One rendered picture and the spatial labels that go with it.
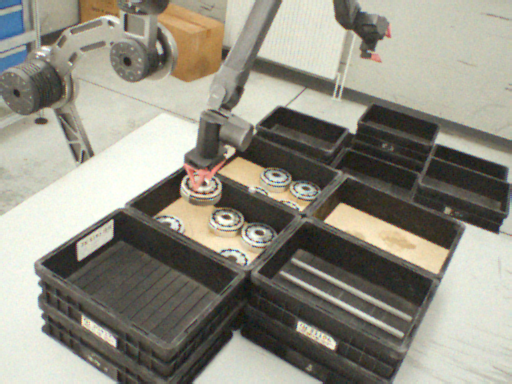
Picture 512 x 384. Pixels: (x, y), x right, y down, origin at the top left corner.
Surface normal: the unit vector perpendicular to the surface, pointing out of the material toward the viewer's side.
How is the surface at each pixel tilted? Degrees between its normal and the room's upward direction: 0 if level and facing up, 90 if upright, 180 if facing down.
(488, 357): 0
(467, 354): 0
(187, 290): 0
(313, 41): 90
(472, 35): 90
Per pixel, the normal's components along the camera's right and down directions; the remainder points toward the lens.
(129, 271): 0.15, -0.82
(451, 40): -0.42, 0.46
